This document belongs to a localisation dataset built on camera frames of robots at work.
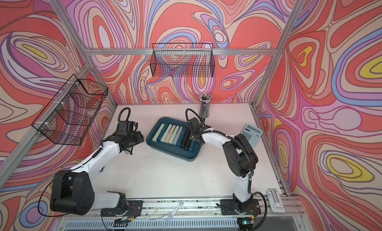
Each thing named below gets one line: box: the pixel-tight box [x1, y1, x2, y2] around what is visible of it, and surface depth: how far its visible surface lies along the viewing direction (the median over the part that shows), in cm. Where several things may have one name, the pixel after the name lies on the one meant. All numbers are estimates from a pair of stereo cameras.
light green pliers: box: [152, 123, 165, 143], surface depth 101 cm
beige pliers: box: [164, 124, 177, 144], surface depth 100 cm
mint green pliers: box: [168, 125, 180, 145], surface depth 99 cm
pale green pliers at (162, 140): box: [160, 123, 173, 143], surface depth 100 cm
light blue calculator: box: [240, 123, 264, 148], surface depth 103 cm
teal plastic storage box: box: [146, 116, 202, 162], surface depth 95 cm
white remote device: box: [265, 188, 286, 214], surface depth 76 cm
